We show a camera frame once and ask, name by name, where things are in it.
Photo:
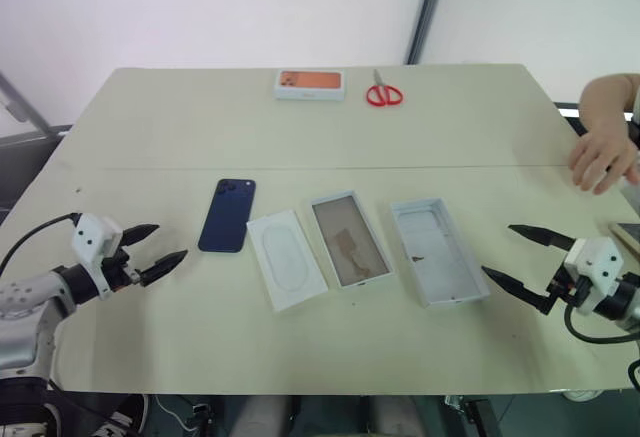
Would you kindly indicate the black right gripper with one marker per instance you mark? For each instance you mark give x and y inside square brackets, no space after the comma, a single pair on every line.
[565,284]

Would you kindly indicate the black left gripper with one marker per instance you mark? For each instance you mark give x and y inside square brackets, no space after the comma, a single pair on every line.
[118,270]

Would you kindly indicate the dark blue smartphone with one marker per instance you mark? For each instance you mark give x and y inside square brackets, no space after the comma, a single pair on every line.
[227,217]

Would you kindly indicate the white phone box base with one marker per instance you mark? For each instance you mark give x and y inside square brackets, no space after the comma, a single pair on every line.
[350,242]

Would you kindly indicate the person's bare forearm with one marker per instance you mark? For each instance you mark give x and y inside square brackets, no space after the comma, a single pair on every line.
[607,99]

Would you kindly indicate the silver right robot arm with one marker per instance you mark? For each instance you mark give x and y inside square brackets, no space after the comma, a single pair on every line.
[622,302]

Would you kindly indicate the sealed orange phone box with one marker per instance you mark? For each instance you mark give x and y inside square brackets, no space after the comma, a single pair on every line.
[310,84]

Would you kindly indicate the person's bare hand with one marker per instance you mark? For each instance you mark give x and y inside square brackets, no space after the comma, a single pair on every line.
[602,152]

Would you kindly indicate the white paper insert tray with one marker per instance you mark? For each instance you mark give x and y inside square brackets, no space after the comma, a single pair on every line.
[286,262]

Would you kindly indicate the black metal table clamp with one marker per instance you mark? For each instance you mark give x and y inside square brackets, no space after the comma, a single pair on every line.
[470,409]

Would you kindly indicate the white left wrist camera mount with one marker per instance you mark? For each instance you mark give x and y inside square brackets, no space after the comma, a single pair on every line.
[92,237]

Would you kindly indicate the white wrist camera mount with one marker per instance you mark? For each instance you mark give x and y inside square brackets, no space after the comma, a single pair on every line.
[92,237]
[595,262]

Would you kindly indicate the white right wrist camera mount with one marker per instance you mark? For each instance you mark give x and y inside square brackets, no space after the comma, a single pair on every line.
[595,262]

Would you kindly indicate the grey metal frame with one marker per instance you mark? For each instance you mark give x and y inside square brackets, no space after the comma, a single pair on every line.
[20,107]

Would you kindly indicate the grey metal post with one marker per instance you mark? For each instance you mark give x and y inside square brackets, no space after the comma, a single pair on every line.
[427,7]

